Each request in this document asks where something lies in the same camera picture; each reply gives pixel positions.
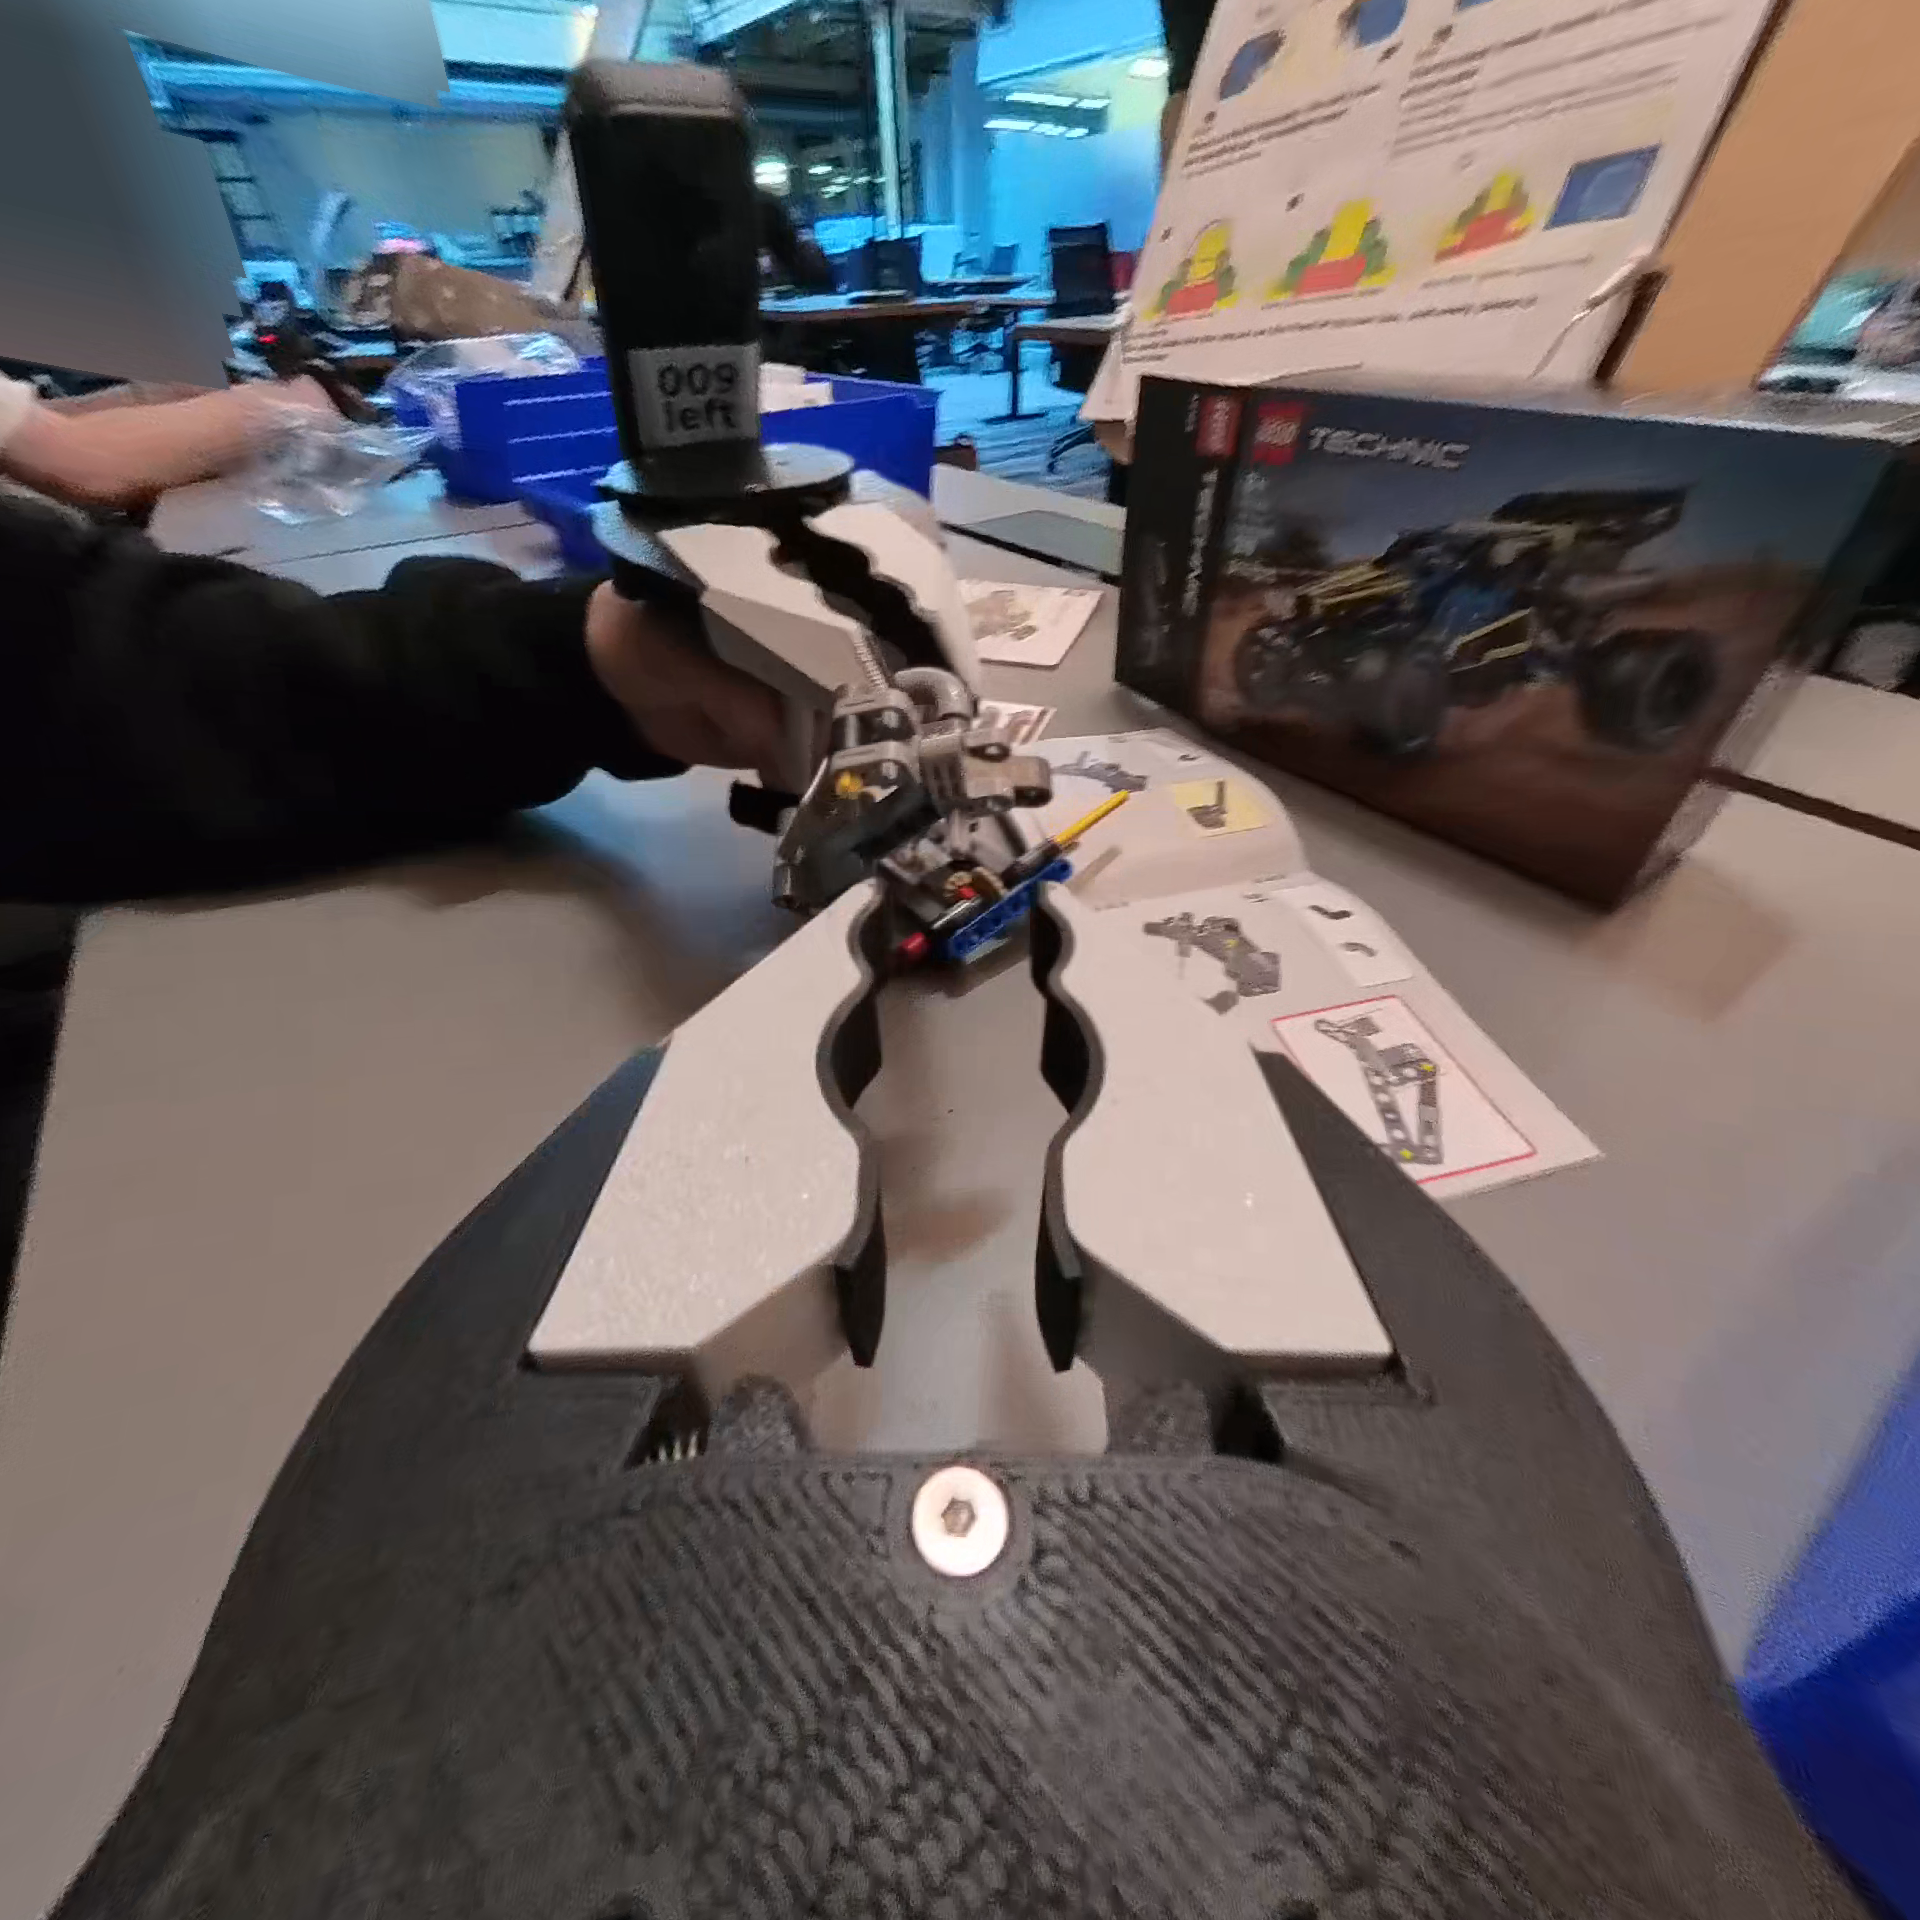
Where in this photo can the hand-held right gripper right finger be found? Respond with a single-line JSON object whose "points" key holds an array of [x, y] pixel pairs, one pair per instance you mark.
{"points": [[1215, 1200]]}

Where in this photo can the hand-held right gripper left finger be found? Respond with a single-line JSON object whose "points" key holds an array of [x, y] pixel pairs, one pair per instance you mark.
{"points": [[704, 1200]]}

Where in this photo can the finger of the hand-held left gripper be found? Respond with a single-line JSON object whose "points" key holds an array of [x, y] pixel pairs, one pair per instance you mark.
{"points": [[759, 630], [929, 601]]}

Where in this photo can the grey lego suspension assembly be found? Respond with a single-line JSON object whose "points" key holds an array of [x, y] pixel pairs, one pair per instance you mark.
{"points": [[900, 780]]}

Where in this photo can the lego chassis with red parts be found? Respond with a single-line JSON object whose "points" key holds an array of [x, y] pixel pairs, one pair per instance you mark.
{"points": [[983, 929]]}

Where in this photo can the person's left forearm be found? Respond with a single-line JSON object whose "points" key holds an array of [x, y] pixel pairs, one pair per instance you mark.
{"points": [[301, 704]]}

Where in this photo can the yellow lego axle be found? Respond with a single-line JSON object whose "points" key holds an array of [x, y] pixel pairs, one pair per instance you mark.
{"points": [[1091, 816]]}

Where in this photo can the lego instruction booklet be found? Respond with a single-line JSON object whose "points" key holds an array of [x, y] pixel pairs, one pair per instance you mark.
{"points": [[1351, 961]]}

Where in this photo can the dark lego buggy box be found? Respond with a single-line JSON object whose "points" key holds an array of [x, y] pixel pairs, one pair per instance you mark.
{"points": [[1501, 630]]}

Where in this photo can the person's left hand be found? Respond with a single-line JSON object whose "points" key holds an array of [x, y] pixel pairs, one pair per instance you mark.
{"points": [[676, 704]]}

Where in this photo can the small white leaflet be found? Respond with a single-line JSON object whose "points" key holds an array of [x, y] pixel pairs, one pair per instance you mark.
{"points": [[1036, 623]]}

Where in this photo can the small colourful leaflet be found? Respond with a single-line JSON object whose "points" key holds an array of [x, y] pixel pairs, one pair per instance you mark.
{"points": [[1021, 720]]}

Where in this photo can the blue plastic bin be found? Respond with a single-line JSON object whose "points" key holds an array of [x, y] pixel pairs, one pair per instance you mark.
{"points": [[511, 436], [1846, 1696]]}

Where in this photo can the clear plastic bag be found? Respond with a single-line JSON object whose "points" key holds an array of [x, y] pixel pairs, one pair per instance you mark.
{"points": [[330, 451]]}

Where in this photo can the printed sorting guide sheet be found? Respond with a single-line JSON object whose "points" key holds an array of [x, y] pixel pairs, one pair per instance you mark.
{"points": [[1426, 180]]}

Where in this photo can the brown cardboard board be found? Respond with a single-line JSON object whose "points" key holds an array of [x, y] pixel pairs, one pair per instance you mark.
{"points": [[1757, 225]]}

